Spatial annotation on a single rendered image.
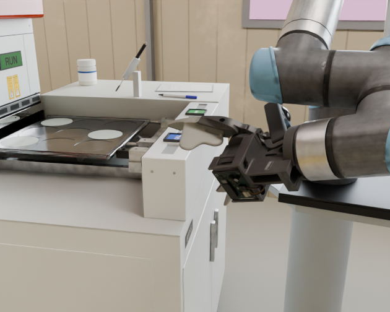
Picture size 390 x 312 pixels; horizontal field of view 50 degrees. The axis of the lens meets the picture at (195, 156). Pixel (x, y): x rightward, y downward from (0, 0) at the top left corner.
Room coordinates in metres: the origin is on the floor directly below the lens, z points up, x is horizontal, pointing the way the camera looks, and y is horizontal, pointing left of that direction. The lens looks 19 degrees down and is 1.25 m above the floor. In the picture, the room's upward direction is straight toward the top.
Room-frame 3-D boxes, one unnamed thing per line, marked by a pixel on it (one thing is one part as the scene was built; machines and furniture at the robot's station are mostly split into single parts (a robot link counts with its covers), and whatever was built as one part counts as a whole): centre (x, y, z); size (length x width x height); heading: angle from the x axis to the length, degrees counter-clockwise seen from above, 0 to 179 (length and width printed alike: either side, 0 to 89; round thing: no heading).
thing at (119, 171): (1.08, 0.33, 0.84); 0.50 x 0.02 x 0.03; 80
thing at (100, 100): (1.57, 0.20, 0.89); 0.62 x 0.35 x 0.14; 80
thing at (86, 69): (1.67, 0.42, 1.01); 0.07 x 0.07 x 0.10
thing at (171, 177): (1.08, 0.02, 0.89); 0.55 x 0.09 x 0.14; 170
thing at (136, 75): (1.43, 0.21, 1.03); 0.06 x 0.04 x 0.13; 80
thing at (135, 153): (1.03, 0.13, 0.89); 0.08 x 0.03 x 0.03; 80
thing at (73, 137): (1.21, 0.36, 0.90); 0.34 x 0.34 x 0.01; 80
